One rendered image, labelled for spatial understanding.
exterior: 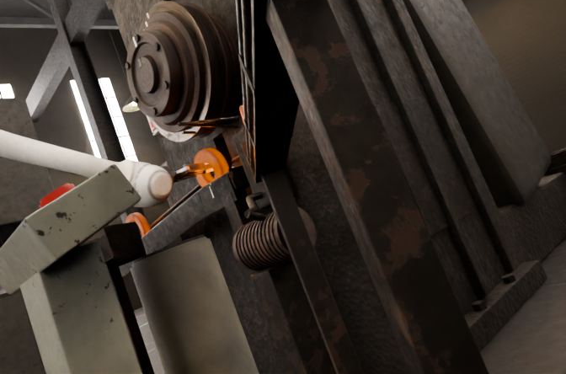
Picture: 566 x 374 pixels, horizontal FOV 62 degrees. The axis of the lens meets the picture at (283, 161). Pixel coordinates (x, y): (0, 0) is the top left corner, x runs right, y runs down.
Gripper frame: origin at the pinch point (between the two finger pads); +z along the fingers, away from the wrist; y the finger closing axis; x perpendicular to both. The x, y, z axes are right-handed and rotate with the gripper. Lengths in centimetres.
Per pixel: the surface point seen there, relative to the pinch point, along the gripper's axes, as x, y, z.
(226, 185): -9.1, 9.1, -3.5
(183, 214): -10.0, -21.5, -3.2
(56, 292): -25, 72, -77
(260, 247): -30, 35, -20
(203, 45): 32.3, 22.7, -2.6
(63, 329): -29, 72, -77
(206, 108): 15.8, 13.2, -2.7
